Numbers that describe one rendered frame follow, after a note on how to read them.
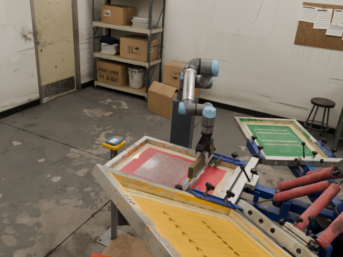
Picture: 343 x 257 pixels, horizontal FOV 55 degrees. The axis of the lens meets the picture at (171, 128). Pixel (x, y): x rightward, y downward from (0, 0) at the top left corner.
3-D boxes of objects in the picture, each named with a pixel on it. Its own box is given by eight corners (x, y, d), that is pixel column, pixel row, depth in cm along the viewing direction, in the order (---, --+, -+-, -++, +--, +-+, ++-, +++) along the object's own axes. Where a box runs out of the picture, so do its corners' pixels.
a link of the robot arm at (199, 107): (196, 100, 207) (196, 106, 197) (214, 102, 207) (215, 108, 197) (195, 111, 210) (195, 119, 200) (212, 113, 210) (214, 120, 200)
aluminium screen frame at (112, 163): (97, 174, 209) (97, 169, 207) (145, 139, 257) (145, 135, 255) (214, 217, 179) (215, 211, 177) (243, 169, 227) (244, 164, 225)
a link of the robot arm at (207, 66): (194, 75, 276) (199, 55, 222) (212, 76, 276) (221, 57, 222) (193, 89, 275) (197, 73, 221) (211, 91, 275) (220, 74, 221)
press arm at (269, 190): (243, 191, 196) (244, 185, 194) (246, 187, 201) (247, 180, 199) (272, 201, 189) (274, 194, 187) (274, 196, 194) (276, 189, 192)
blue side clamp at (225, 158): (200, 160, 236) (201, 152, 233) (202, 157, 240) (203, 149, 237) (241, 173, 224) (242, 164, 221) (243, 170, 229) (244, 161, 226)
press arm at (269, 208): (146, 177, 226) (147, 170, 224) (150, 173, 231) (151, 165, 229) (342, 246, 179) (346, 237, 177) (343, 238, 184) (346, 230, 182)
